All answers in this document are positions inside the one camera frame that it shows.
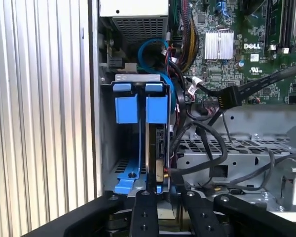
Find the grey perforated drive cage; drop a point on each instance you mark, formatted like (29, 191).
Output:
(236, 118)

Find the green Dell motherboard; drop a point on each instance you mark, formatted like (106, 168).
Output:
(246, 34)

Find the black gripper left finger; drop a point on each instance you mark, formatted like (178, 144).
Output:
(144, 217)

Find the grey power supply unit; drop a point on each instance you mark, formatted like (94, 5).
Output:
(138, 7)

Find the grey metal PC case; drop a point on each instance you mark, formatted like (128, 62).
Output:
(93, 98)

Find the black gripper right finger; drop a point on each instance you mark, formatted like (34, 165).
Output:
(204, 219)

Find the black RAM slot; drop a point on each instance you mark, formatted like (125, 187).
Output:
(290, 22)
(283, 22)
(267, 22)

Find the metal disk bay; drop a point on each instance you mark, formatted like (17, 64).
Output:
(138, 77)

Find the hard disk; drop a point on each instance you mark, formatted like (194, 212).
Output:
(155, 108)

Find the silver finned chipset heatsink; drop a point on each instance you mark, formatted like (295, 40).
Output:
(219, 44)

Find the silver metal bracket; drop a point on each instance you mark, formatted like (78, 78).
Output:
(292, 170)

